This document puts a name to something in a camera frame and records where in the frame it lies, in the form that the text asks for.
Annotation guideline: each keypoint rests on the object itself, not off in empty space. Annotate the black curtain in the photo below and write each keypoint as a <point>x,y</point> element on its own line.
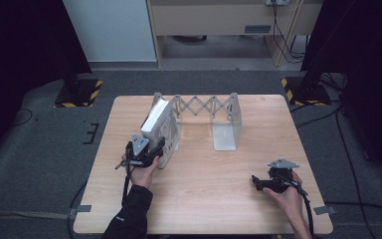
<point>364,49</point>
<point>23,43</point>

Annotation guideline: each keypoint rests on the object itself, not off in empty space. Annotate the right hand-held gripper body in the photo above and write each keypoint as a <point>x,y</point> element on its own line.
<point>280,176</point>

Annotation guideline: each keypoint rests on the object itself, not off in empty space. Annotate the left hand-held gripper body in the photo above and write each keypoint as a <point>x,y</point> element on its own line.
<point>139,149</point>

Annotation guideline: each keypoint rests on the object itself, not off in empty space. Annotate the person's right hand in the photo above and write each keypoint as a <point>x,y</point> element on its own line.
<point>288,197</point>

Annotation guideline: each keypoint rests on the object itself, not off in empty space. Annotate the black tape floor mark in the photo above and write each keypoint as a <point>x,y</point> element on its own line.
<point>92,132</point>

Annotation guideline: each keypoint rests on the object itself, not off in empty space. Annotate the black stand base striped edge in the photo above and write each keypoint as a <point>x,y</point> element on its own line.
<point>306,91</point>
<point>79,93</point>

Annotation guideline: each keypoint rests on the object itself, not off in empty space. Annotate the grey tape piece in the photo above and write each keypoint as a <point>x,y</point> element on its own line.
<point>83,208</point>
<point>325,210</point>

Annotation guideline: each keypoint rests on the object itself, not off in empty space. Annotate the person's left hand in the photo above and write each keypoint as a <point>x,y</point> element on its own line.
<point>142,176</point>

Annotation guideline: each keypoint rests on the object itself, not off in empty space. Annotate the white power strip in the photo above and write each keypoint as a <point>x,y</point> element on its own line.
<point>277,2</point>

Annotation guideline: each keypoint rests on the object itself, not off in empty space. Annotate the white cabinet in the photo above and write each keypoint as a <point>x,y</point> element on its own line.
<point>111,30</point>

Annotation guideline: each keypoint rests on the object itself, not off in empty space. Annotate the expandable metal bookend rack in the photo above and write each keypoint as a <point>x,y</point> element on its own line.
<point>225,131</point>

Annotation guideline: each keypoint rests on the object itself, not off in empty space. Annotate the white book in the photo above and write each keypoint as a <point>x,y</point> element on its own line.
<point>161,127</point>

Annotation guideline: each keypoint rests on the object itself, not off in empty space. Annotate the wooden office desk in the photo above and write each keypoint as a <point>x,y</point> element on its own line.
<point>219,20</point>

